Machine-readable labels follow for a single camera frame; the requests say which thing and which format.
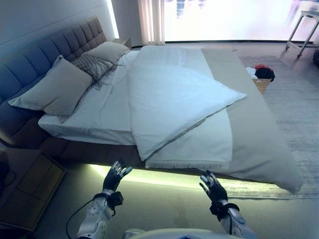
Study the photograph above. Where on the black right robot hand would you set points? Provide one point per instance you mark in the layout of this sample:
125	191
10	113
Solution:
216	190

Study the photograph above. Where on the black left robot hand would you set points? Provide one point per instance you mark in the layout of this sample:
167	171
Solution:
112	179

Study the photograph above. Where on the cream woven fringed blanket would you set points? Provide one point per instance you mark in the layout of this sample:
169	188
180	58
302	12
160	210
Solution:
194	147

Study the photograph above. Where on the white duvet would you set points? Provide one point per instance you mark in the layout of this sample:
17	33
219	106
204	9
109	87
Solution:
174	94

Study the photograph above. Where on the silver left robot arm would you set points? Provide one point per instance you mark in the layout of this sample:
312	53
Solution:
97	214

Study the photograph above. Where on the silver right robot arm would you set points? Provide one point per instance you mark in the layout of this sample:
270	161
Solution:
234	221

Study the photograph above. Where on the beige bedspread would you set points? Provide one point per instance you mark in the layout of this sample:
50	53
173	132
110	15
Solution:
251	139

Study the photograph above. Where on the grey robot torso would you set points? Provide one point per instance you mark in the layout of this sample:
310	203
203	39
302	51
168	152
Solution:
159	235

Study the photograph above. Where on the wooden nightstand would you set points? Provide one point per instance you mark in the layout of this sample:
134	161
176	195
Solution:
32	189

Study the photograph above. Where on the grey floor rug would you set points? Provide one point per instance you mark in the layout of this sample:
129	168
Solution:
294	119

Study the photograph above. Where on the large beige pillow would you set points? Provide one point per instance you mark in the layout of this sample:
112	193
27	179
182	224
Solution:
54	89

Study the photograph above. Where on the patterned fringed cushion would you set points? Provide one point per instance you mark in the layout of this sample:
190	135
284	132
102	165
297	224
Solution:
89	63

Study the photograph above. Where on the white garment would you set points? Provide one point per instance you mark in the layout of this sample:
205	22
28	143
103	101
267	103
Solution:
250	71

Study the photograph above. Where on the black garment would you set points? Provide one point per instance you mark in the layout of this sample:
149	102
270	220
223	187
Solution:
265	74

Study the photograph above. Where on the red garment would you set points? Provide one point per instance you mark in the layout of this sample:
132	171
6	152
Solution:
259	66

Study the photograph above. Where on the tufted upholstered headboard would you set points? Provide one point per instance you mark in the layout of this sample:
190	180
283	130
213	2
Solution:
49	47

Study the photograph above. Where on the sheer beige curtain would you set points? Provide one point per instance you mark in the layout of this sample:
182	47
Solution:
152	20

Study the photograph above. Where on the metal frame cart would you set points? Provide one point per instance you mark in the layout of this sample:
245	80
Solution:
307	13

